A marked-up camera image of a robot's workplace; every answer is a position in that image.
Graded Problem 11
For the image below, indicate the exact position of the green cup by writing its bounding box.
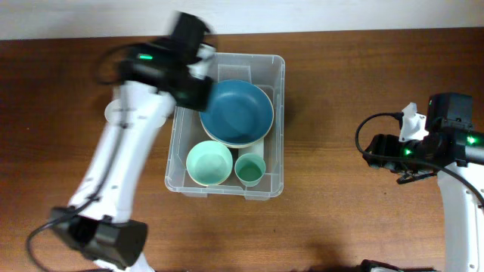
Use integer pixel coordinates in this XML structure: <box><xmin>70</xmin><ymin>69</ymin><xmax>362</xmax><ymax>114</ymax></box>
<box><xmin>234</xmin><ymin>153</ymin><xmax>266</xmax><ymax>187</ymax></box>

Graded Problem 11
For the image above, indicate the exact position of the dark blue bowl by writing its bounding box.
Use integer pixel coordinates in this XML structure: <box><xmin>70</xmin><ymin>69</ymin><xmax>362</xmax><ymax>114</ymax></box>
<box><xmin>198</xmin><ymin>79</ymin><xmax>275</xmax><ymax>145</ymax></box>

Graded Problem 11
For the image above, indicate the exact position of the yellow small bowl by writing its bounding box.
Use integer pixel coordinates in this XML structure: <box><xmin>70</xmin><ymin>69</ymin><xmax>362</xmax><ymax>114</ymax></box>
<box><xmin>188</xmin><ymin>167</ymin><xmax>232</xmax><ymax>186</ymax></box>

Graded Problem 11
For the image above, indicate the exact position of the clear plastic storage container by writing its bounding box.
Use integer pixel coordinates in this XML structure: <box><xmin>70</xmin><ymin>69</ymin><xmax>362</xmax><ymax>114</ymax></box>
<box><xmin>165</xmin><ymin>53</ymin><xmax>285</xmax><ymax>200</ymax></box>

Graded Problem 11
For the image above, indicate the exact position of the mint green small bowl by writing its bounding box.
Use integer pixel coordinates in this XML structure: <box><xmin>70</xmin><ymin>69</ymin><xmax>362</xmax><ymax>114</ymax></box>
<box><xmin>186</xmin><ymin>141</ymin><xmax>233</xmax><ymax>172</ymax></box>

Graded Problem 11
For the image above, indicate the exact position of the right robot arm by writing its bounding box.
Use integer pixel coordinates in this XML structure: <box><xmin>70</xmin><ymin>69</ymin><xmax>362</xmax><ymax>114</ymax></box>
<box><xmin>358</xmin><ymin>93</ymin><xmax>483</xmax><ymax>271</ymax></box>

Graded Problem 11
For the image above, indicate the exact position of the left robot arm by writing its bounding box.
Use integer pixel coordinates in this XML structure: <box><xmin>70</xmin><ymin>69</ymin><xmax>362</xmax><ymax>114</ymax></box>
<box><xmin>47</xmin><ymin>13</ymin><xmax>216</xmax><ymax>271</ymax></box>

